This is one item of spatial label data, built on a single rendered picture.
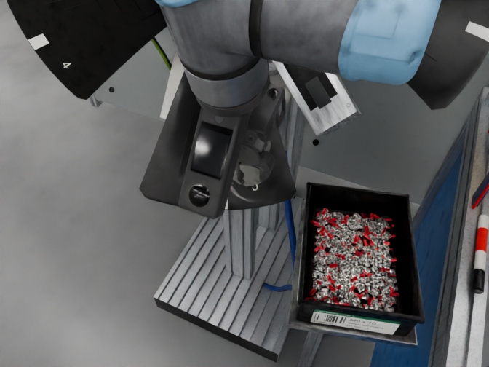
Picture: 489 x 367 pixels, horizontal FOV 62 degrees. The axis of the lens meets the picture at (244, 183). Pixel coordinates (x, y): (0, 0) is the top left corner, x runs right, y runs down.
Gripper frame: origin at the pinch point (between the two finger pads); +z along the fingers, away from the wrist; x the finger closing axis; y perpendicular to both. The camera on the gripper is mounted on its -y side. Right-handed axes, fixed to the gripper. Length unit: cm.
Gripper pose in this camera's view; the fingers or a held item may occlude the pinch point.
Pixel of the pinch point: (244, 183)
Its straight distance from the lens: 56.4
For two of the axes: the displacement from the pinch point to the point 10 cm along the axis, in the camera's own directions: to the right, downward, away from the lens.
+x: -9.1, -3.2, 2.6
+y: 4.0, -8.5, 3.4
